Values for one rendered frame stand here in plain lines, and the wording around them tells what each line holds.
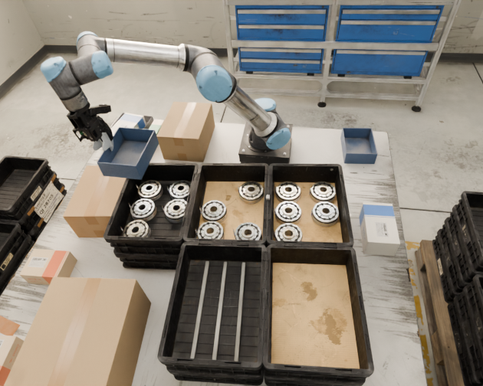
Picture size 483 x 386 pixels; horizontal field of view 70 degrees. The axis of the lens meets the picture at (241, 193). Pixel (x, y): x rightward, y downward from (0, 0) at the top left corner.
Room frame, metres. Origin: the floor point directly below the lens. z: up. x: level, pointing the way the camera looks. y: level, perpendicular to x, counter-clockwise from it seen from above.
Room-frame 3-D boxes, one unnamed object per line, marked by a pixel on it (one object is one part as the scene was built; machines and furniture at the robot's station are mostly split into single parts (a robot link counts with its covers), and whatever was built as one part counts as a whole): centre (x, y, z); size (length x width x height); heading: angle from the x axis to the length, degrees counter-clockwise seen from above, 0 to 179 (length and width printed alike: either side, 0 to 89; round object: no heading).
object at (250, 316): (0.48, 0.11, 0.87); 0.40 x 0.30 x 0.11; 171
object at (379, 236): (0.79, -0.55, 0.75); 0.20 x 0.12 x 0.09; 168
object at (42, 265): (0.76, 0.82, 0.74); 0.16 x 0.12 x 0.07; 79
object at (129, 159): (1.00, 0.40, 1.11); 0.20 x 0.15 x 0.07; 166
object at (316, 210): (0.82, -0.32, 0.86); 0.10 x 0.10 x 0.01
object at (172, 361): (0.48, 0.11, 0.92); 0.40 x 0.30 x 0.02; 171
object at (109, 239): (0.92, 0.35, 0.92); 0.40 x 0.30 x 0.02; 171
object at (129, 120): (1.60, 0.61, 0.75); 0.20 x 0.12 x 0.09; 155
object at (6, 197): (1.46, 1.33, 0.37); 0.40 x 0.30 x 0.45; 166
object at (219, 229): (0.78, 0.13, 0.86); 0.10 x 0.10 x 0.01
